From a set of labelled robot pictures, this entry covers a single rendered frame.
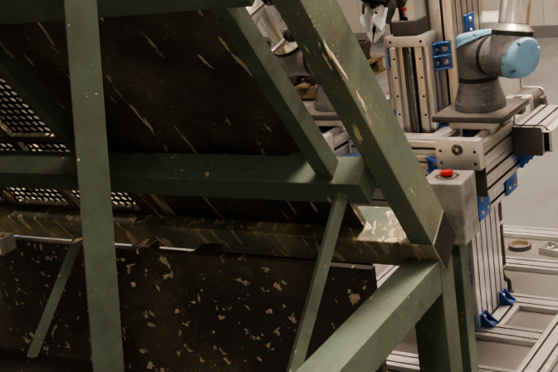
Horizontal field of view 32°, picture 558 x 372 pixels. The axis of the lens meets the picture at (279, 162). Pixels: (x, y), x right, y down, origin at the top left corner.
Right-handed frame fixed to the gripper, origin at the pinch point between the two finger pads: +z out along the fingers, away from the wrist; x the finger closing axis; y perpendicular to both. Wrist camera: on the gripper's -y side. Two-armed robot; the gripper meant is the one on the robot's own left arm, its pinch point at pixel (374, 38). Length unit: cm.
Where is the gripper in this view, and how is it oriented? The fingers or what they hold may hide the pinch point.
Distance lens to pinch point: 245.8
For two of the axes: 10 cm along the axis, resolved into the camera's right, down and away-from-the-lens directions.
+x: 8.2, 0.4, -5.8
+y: -5.6, -1.8, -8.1
